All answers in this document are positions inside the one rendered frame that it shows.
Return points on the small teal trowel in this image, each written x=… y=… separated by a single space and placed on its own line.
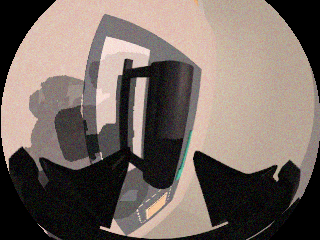
x=180 y=170

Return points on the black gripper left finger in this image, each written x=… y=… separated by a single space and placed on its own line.
x=97 y=186

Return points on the peach square tile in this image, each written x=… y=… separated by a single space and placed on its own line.
x=155 y=206

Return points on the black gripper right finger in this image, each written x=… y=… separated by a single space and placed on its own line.
x=225 y=189

